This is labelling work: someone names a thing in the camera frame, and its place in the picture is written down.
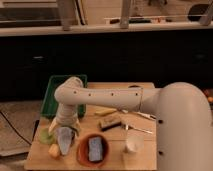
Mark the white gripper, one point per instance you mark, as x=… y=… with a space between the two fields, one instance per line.
x=65 y=120

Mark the grey blue towel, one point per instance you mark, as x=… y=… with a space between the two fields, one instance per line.
x=64 y=138

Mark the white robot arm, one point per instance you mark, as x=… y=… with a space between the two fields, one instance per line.
x=184 y=122

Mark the white plastic cup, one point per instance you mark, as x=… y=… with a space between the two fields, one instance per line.
x=133 y=143

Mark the green plastic tray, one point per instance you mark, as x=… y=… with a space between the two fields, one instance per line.
x=50 y=105

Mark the yellow banana toy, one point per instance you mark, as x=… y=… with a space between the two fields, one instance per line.
x=105 y=112

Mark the yellow round fruit toy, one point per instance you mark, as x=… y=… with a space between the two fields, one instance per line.
x=54 y=151

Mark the brown rectangular brush block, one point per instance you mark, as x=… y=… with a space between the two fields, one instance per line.
x=109 y=122

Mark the brown round bowl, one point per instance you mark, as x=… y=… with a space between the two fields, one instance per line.
x=83 y=150

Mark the blue sponge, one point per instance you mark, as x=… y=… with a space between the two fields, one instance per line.
x=95 y=149

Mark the silver spoon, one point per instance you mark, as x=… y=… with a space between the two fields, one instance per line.
x=129 y=127

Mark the white handled utensil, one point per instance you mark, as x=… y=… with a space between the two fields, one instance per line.
x=144 y=115

